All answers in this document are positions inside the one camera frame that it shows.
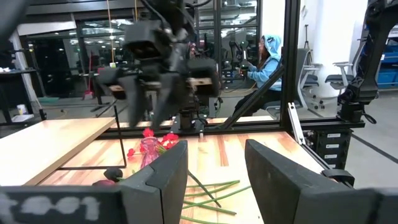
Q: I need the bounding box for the rack with blue bins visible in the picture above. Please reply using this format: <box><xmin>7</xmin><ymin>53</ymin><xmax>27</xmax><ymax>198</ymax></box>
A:
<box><xmin>376</xmin><ymin>45</ymin><xmax>398</xmax><ymax>90</ymax></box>

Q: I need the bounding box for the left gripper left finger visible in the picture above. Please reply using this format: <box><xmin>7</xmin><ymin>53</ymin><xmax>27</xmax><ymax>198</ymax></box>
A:
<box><xmin>119</xmin><ymin>139</ymin><xmax>189</xmax><ymax>224</ymax></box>

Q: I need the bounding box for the orange artificial flower bunch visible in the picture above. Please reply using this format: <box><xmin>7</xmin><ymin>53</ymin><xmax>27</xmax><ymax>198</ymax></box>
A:
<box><xmin>126</xmin><ymin>127</ymin><xmax>180</xmax><ymax>158</ymax></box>

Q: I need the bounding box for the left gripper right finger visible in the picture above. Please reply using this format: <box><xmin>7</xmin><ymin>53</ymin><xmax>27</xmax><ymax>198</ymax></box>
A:
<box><xmin>244</xmin><ymin>139</ymin><xmax>351</xmax><ymax>224</ymax></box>

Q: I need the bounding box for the white round pillar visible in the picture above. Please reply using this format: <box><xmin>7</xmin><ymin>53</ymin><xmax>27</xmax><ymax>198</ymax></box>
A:
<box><xmin>310</xmin><ymin>0</ymin><xmax>369</xmax><ymax>99</ymax></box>

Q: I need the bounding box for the grey office chair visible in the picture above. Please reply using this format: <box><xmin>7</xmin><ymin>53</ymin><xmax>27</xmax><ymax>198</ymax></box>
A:
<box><xmin>325</xmin><ymin>60</ymin><xmax>355</xmax><ymax>94</ymax></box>
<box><xmin>262</xmin><ymin>48</ymin><xmax>323</xmax><ymax>121</ymax></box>

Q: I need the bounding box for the silver metal bracket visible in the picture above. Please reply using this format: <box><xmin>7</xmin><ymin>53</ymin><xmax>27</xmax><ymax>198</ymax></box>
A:
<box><xmin>287</xmin><ymin>102</ymin><xmax>307</xmax><ymax>146</ymax></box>

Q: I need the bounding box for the cream artificial tulip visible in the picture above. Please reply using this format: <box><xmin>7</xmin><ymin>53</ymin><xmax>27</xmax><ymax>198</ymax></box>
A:
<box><xmin>183</xmin><ymin>185</ymin><xmax>252</xmax><ymax>210</ymax></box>

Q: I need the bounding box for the black controller box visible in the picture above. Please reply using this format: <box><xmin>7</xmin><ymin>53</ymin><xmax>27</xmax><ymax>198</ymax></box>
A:
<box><xmin>313</xmin><ymin>129</ymin><xmax>354</xmax><ymax>170</ymax></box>

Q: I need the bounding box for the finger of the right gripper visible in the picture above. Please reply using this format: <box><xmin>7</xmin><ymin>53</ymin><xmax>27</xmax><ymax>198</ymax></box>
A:
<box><xmin>152</xmin><ymin>74</ymin><xmax>190</xmax><ymax>128</ymax></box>
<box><xmin>124</xmin><ymin>76</ymin><xmax>150</xmax><ymax>127</ymax></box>

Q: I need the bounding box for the person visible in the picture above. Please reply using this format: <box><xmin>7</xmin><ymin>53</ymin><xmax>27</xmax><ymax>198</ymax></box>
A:
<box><xmin>232</xmin><ymin>34</ymin><xmax>283</xmax><ymax>116</ymax></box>

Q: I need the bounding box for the yellow hanging cable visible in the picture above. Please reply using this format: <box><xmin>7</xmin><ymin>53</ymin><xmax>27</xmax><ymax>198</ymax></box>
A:
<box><xmin>105</xmin><ymin>0</ymin><xmax>116</xmax><ymax>68</ymax></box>

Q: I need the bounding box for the pink glass vase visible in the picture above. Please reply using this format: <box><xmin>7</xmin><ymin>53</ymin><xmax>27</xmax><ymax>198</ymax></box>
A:
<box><xmin>139</xmin><ymin>136</ymin><xmax>161</xmax><ymax>170</ymax></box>

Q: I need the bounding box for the wooden shelf with black legs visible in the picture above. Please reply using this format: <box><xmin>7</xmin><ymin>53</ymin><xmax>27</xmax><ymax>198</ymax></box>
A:
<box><xmin>0</xmin><ymin>105</ymin><xmax>128</xmax><ymax>187</ymax></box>

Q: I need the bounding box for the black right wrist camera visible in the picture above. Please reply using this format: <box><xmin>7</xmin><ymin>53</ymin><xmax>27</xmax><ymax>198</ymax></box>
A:
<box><xmin>123</xmin><ymin>20</ymin><xmax>171</xmax><ymax>60</ymax></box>

